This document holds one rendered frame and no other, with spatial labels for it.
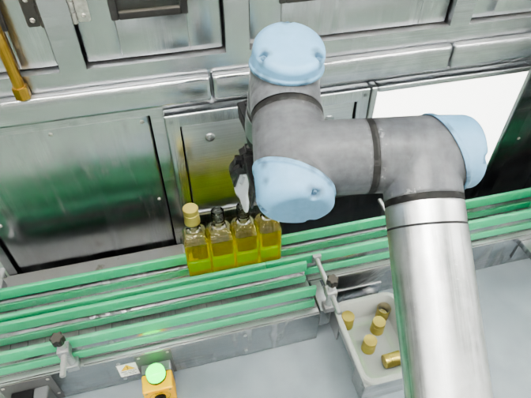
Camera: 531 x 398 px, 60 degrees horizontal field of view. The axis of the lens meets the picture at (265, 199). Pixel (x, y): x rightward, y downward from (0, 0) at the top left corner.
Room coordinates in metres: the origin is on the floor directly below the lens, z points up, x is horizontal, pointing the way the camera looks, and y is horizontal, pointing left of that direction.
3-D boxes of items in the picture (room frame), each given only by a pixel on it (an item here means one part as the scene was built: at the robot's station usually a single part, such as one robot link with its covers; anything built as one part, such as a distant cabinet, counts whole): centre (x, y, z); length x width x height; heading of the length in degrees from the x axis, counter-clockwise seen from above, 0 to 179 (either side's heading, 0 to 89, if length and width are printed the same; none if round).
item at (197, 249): (0.69, 0.16, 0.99); 0.06 x 0.06 x 0.21; 15
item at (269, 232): (0.73, -0.01, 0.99); 0.06 x 0.06 x 0.21; 15
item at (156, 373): (0.47, 0.25, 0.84); 0.04 x 0.04 x 0.03
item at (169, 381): (0.47, 0.25, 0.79); 0.07 x 0.07 x 0.07; 14
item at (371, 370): (0.57, -0.28, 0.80); 0.22 x 0.17 x 0.09; 14
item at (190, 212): (0.69, 0.16, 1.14); 0.04 x 0.04 x 0.04
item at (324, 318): (0.66, -0.14, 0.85); 0.09 x 0.04 x 0.07; 14
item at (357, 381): (0.60, -0.28, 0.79); 0.27 x 0.17 x 0.08; 14
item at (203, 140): (0.93, -0.22, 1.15); 0.90 x 0.03 x 0.34; 104
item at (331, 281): (0.64, -0.15, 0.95); 0.17 x 0.03 x 0.12; 14
